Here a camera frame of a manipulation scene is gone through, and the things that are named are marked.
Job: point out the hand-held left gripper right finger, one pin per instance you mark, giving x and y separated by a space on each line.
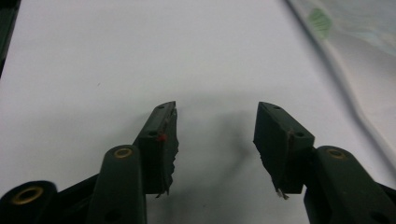
280 146

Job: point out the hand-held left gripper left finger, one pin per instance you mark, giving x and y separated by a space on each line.
155 149

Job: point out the translucent leaf-print zipper bag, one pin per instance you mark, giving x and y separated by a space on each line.
358 46

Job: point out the white paper sheet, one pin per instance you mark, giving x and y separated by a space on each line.
155 53

